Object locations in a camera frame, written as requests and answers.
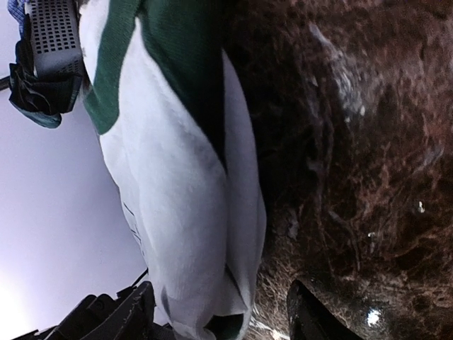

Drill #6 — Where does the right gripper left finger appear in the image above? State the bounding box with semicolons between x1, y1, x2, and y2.
21;281;154;339

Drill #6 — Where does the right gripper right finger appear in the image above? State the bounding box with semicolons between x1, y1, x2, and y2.
287;280;362;340

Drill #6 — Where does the dark green plaid garment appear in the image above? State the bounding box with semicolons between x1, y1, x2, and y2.
8;39;82;129

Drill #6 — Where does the white and green raglan shirt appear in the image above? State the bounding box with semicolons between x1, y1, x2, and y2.
79;1;266;339

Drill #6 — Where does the white perforated laundry basket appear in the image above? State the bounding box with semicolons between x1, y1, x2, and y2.
25;0;82;77

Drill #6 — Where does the blue checkered shirt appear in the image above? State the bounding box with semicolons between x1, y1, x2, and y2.
7;0;28;23

